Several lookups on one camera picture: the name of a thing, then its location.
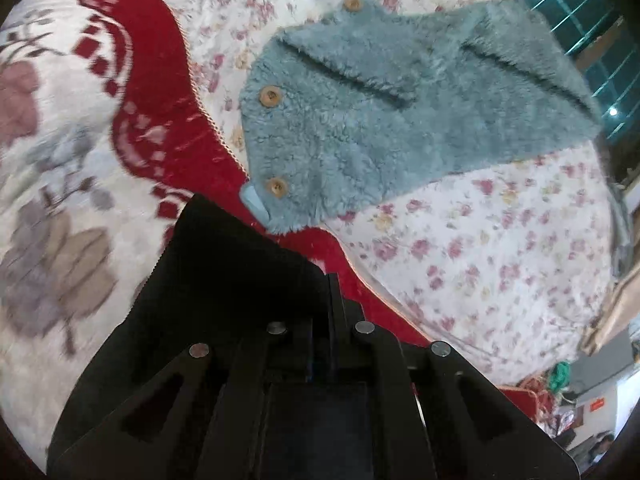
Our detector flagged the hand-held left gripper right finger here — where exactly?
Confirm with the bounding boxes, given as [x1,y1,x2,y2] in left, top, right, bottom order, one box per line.
[313,273,582,480]

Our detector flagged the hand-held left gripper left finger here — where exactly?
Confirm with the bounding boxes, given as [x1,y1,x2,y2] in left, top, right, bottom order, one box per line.
[50,317,314,480]

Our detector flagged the black pants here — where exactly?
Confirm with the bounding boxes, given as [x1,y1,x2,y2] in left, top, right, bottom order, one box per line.
[47,193,332,466]

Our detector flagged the floral bed sheet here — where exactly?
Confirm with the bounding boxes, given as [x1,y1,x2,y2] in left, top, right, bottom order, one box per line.
[135,0,622,387]

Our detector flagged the blue fleece jacket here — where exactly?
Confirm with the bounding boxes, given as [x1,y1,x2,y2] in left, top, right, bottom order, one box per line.
[239,0,603,235]

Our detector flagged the green bundle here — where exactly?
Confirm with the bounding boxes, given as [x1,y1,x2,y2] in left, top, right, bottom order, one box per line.
[547,361,572,392]

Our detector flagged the grey cabinet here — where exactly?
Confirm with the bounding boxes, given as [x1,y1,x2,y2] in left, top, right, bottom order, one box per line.
[570,330,638,411]

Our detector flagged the red and white blanket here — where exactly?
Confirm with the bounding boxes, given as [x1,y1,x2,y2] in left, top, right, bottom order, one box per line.
[0,0,551,471]

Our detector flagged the beige curtain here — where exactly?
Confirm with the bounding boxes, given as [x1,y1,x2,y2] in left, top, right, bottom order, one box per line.
[581,264,640,357]

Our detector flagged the grey hanging cloth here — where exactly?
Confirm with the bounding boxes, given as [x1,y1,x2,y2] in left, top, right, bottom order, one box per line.
[606,179,632,277]

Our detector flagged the barred window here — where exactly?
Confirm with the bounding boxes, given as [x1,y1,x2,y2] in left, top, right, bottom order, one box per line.
[487,0,640,147]

